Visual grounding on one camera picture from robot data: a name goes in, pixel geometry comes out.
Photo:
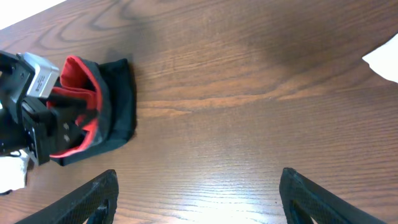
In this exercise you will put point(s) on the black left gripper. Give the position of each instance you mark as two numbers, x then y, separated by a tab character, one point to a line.
54	129

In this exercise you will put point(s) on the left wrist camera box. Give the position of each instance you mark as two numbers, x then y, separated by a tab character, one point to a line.
45	75

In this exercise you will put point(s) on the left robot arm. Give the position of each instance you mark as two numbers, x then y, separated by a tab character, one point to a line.
16	76

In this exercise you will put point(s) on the folded white garment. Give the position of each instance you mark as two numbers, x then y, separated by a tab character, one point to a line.
13	171

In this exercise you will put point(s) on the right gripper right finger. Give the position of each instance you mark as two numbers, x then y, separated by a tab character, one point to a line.
307	202

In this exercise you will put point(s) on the crumpled white shirt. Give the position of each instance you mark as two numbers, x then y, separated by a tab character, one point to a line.
383	60

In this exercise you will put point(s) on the black leggings with red waistband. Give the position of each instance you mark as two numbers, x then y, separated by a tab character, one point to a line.
109	88

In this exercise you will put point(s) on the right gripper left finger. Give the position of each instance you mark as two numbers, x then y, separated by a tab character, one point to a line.
93	202

